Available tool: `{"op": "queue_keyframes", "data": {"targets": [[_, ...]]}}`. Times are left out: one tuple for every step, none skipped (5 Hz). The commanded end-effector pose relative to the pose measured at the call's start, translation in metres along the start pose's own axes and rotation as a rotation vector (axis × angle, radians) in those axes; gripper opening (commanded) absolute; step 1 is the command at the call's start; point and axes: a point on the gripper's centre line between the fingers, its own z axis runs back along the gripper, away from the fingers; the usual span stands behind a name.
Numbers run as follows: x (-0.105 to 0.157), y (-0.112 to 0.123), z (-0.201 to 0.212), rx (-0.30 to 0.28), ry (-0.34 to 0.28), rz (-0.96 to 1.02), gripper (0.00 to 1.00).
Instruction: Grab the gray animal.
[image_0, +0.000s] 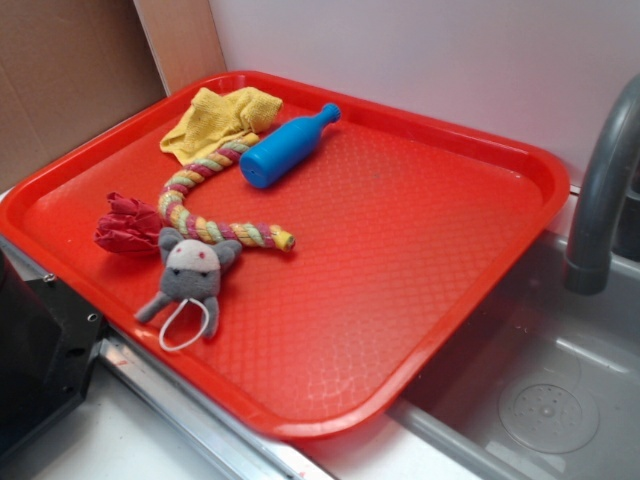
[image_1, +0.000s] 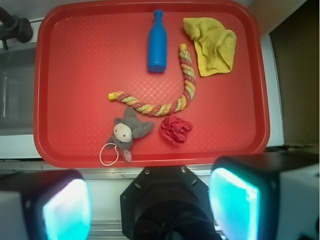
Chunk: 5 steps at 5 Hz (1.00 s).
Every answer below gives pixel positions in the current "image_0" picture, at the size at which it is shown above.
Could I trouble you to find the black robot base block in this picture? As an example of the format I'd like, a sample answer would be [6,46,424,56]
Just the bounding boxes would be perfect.
[1,255,105,462]

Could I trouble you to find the gray plush animal toy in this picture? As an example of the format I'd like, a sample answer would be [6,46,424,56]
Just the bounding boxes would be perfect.
[135,227,243,352]

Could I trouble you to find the blue plastic bottle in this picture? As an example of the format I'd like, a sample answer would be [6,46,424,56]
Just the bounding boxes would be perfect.
[239,103,341,189]

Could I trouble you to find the yellow cloth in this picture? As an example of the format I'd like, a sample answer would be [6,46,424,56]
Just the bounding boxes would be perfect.
[159,87,284,165]

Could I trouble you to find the red crumpled fabric piece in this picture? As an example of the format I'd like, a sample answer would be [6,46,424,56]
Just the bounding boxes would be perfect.
[93,192,163,256]

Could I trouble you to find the gray plastic sink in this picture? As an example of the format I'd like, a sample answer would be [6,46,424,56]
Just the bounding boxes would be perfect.
[389,233,639,479]

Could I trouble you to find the gray faucet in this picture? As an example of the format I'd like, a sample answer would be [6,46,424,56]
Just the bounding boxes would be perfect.
[564,76,639,295]

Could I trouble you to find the brown cardboard panel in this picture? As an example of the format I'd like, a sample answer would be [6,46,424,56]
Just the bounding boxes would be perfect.
[1,1,165,190]

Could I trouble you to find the multicolour braided rope toy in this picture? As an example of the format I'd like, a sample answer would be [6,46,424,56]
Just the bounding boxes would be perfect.
[157,133,296,252]

